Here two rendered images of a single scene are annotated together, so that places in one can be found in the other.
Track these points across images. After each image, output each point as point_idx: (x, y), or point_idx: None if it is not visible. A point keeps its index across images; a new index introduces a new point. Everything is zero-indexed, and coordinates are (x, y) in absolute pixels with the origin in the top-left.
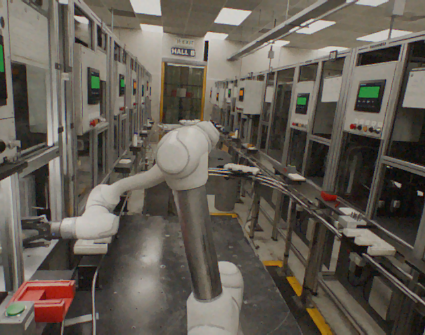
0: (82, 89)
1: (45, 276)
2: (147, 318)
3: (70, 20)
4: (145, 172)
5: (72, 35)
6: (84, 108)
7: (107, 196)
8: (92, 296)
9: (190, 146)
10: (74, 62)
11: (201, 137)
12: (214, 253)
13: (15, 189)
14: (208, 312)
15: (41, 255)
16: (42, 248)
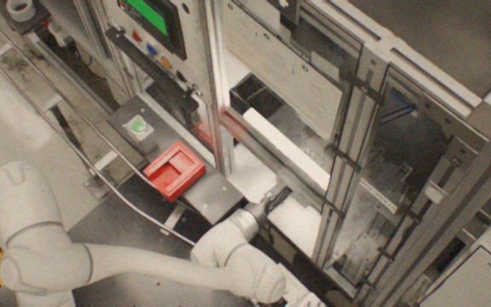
0: (448, 281)
1: (223, 197)
2: (157, 304)
3: (455, 177)
4: (137, 253)
5: (453, 199)
6: (442, 300)
7: (228, 263)
8: (190, 241)
9: None
10: (446, 231)
11: None
12: None
13: (214, 123)
14: None
15: (272, 213)
16: (290, 222)
